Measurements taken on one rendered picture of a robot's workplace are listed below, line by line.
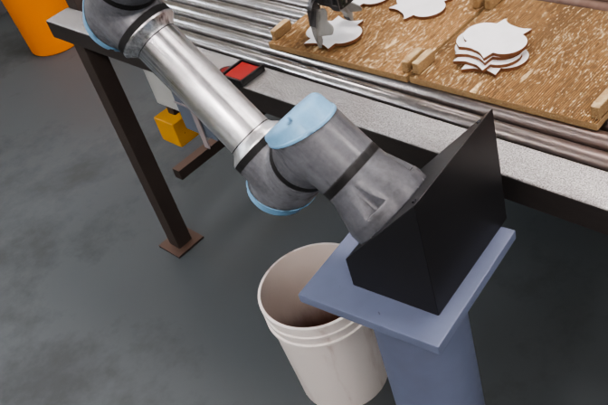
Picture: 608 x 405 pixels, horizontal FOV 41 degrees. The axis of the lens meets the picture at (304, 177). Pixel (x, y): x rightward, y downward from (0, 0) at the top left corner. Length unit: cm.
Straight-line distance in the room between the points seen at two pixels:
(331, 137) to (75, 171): 245
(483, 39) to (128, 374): 153
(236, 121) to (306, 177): 18
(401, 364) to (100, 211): 203
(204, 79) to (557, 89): 65
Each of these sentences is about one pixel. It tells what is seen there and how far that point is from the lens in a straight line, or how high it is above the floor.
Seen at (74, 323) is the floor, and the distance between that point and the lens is 291.
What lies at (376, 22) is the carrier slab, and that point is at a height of 94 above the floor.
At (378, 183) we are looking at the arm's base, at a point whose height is 107.
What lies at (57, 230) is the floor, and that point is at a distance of 334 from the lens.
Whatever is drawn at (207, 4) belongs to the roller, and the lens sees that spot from 231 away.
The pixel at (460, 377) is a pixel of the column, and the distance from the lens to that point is 153.
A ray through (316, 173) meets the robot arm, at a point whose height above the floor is 109.
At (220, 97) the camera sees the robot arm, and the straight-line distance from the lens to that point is 140.
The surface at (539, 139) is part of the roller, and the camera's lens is 152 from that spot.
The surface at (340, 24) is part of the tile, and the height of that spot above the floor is 95.
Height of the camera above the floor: 186
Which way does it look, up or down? 37 degrees down
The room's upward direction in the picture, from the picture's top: 18 degrees counter-clockwise
